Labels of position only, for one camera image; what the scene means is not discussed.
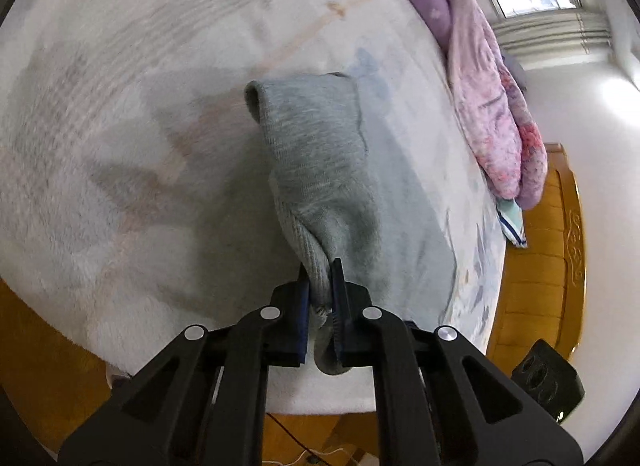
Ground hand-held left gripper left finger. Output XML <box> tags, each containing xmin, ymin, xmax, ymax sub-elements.
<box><xmin>57</xmin><ymin>266</ymin><xmax>313</xmax><ymax>466</ymax></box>

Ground white floor cable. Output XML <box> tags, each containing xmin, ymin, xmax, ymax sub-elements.
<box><xmin>261</xmin><ymin>447</ymin><xmax>367</xmax><ymax>465</ymax></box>

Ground wooden headboard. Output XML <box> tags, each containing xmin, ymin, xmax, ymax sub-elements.
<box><xmin>487</xmin><ymin>143</ymin><xmax>588</xmax><ymax>362</ymax></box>

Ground grey beige curtain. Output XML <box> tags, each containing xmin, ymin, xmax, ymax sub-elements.
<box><xmin>492</xmin><ymin>10</ymin><xmax>614</xmax><ymax>67</ymax></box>

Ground grey zip hoodie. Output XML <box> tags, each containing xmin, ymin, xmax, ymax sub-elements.
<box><xmin>244</xmin><ymin>72</ymin><xmax>458</xmax><ymax>377</ymax></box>

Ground bed with pale floral sheet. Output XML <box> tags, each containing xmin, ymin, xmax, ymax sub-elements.
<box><xmin>0</xmin><ymin>0</ymin><xmax>508</xmax><ymax>417</ymax></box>

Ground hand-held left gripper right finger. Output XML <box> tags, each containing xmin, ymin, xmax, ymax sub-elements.
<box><xmin>330</xmin><ymin>258</ymin><xmax>585</xmax><ymax>466</ymax></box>

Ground black floor cable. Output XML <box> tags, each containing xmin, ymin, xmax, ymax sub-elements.
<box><xmin>271</xmin><ymin>413</ymin><xmax>322</xmax><ymax>465</ymax></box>

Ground blue striped pillow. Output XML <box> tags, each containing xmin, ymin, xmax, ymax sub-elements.
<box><xmin>495</xmin><ymin>196</ymin><xmax>528</xmax><ymax>249</ymax></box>

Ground purple pink floral quilt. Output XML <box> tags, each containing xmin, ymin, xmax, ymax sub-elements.
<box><xmin>367</xmin><ymin>0</ymin><xmax>547</xmax><ymax>211</ymax></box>

